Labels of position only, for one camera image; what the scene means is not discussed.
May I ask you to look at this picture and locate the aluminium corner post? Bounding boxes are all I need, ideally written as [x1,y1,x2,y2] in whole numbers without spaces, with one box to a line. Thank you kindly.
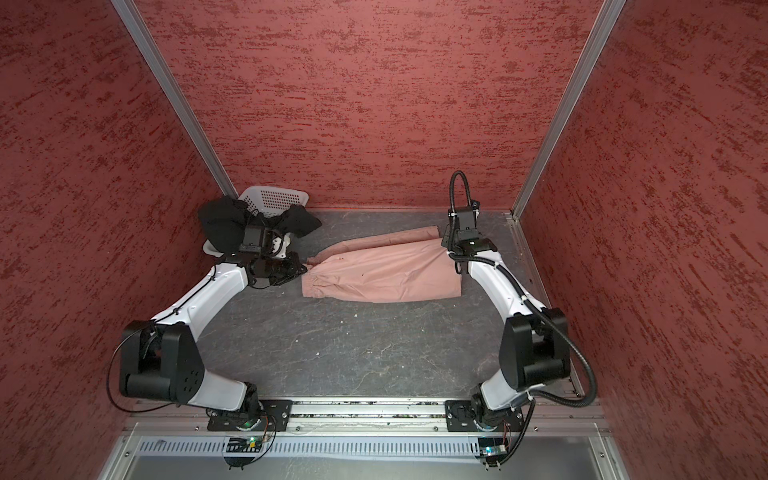
[111,0,239,198]
[511,0,626,222]

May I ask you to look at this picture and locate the black shorts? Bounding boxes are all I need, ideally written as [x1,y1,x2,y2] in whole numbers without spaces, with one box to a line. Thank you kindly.
[198,197,322,255]

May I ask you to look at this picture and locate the pink shorts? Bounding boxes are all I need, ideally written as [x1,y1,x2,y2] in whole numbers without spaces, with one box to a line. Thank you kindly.
[301,226,462,304]

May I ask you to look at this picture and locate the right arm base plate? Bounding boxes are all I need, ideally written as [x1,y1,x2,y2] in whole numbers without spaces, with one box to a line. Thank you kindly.
[444,397,523,433]

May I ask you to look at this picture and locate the white slotted cable duct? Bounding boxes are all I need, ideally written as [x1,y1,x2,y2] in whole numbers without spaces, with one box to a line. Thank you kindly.
[135,436,478,459]

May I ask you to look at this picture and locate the circuit board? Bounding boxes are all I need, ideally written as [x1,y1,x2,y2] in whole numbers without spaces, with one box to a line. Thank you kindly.
[225,437,263,455]
[477,437,508,464]

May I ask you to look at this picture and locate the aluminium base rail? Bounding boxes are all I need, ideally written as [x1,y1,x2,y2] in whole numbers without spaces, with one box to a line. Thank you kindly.
[122,397,613,437]

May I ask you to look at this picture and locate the white plastic laundry basket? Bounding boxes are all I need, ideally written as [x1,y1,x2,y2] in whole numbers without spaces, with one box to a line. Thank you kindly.
[198,186,310,257]

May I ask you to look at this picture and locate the right aluminium corner post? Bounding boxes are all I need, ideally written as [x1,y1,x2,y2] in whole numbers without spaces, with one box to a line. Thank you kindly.
[511,0,626,222]

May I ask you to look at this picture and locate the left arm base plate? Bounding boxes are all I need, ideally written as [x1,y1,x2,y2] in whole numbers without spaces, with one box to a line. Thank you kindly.
[206,399,293,433]

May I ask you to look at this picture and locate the left aluminium corner post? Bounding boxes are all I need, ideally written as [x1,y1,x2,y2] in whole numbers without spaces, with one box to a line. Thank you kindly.
[111,0,239,198]

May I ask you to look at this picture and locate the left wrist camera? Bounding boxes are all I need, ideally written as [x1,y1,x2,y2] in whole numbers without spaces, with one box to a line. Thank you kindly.
[239,225,290,258]

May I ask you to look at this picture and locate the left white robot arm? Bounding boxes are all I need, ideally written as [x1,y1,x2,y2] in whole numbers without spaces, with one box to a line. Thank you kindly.
[113,252,307,416]

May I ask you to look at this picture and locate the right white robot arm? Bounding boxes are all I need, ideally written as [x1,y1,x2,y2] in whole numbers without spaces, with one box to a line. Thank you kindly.
[442,230,571,429]

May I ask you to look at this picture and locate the right circuit board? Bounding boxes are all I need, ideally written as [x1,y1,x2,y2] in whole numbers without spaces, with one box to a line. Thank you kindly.
[477,437,508,464]

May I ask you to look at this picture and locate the left circuit board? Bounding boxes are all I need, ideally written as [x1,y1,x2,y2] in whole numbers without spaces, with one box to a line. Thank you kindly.
[225,437,263,455]

